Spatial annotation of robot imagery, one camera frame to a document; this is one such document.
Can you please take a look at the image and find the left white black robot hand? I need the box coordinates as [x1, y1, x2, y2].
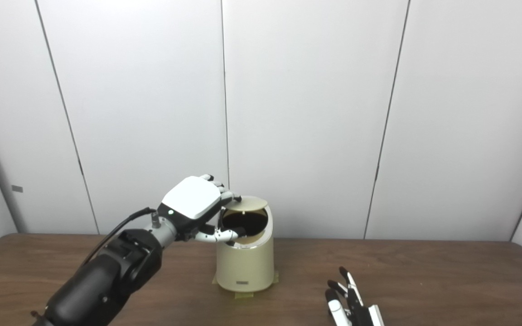
[158, 174, 248, 245]

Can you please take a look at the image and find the cream-colored bin body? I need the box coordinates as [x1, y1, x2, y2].
[216, 204, 274, 292]

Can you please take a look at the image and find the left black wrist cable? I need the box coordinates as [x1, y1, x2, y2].
[80, 207, 162, 268]

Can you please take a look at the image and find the cream round bin lid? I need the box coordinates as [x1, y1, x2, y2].
[222, 196, 269, 212]

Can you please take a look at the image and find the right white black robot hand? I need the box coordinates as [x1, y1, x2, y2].
[324, 266, 385, 326]

